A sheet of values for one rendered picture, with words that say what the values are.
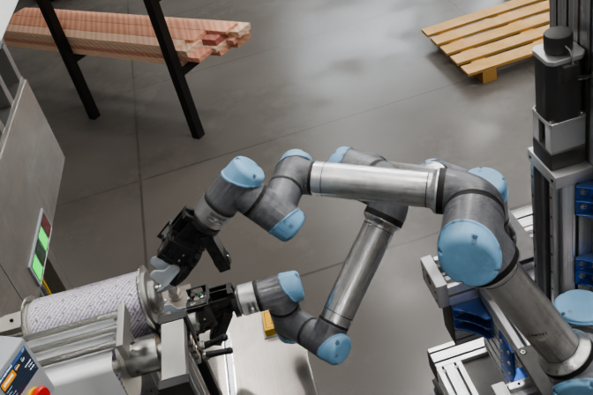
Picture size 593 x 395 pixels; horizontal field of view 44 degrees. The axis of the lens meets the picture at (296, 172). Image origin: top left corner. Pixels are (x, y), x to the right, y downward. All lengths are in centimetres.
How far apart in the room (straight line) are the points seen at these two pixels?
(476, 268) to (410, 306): 180
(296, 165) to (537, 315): 57
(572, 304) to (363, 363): 142
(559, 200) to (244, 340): 86
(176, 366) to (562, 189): 96
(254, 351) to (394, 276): 147
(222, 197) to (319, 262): 203
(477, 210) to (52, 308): 90
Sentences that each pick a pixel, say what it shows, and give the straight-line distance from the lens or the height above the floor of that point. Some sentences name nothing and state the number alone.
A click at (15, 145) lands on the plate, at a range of 212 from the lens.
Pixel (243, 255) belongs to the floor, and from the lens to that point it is 360.
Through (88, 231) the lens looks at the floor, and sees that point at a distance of 418.
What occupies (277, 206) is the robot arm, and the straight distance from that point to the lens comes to 146.
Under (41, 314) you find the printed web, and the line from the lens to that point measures 166.
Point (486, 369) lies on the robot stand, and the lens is 267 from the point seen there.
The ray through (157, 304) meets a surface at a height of 126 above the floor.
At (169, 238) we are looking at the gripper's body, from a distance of 151.
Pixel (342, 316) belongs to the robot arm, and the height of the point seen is 107.
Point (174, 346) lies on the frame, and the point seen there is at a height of 144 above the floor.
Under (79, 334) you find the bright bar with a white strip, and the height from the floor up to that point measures 146.
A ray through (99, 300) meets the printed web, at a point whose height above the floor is 131.
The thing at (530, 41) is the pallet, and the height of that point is 8.
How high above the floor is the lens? 232
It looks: 35 degrees down
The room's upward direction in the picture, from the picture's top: 15 degrees counter-clockwise
